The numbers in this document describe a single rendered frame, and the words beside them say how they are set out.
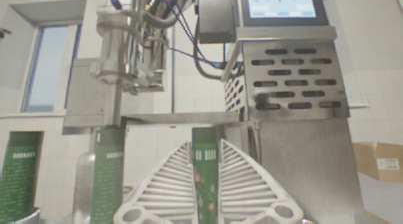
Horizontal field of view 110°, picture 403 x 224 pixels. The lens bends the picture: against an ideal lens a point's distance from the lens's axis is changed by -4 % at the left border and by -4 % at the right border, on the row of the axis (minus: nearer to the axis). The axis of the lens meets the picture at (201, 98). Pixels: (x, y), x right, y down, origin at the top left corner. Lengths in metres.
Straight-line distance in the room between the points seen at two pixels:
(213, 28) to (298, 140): 0.24
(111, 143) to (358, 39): 2.80
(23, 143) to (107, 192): 0.12
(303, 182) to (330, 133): 0.09
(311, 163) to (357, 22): 2.74
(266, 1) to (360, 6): 2.84
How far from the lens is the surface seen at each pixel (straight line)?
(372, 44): 2.92
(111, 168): 0.20
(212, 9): 0.34
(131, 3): 0.24
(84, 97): 0.36
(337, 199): 0.32
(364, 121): 2.46
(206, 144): 0.16
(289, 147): 0.27
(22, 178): 0.27
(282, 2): 0.35
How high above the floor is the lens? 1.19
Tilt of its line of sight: 11 degrees up
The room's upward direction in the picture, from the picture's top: 2 degrees counter-clockwise
